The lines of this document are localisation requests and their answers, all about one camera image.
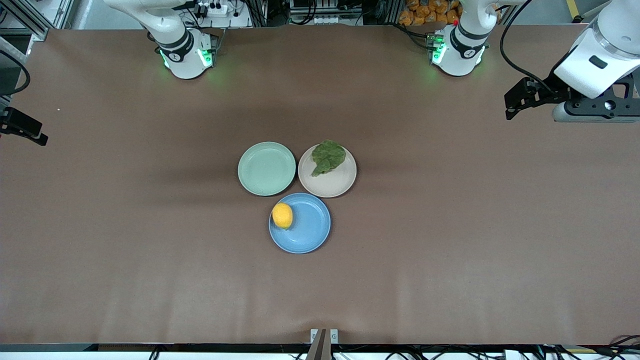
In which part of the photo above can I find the green lettuce leaf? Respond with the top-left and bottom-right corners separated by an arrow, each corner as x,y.
311,139 -> 347,177

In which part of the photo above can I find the yellow lemon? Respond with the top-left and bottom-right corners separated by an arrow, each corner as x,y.
271,202 -> 294,230

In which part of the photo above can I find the orange snack bag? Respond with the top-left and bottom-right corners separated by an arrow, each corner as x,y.
398,0 -> 462,27

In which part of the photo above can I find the beige round plate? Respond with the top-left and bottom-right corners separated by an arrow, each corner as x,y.
298,143 -> 358,199

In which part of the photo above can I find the white power strip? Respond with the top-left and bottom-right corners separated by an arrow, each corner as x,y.
192,0 -> 232,18

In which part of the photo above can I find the light green round plate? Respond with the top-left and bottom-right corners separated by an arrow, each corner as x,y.
237,141 -> 297,197

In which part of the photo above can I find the blue round plate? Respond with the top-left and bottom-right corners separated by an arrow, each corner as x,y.
268,193 -> 332,255

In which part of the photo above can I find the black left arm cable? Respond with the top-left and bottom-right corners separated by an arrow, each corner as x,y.
499,0 -> 557,95

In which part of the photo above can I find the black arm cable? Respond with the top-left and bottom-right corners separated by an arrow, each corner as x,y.
0,49 -> 31,96
499,0 -> 557,95

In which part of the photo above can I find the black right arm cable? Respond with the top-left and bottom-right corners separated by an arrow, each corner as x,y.
0,49 -> 31,96

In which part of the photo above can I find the black floor cable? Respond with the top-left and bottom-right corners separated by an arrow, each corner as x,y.
595,334 -> 640,359

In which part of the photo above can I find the metal table edge bracket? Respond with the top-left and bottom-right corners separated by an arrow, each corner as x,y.
306,328 -> 339,360

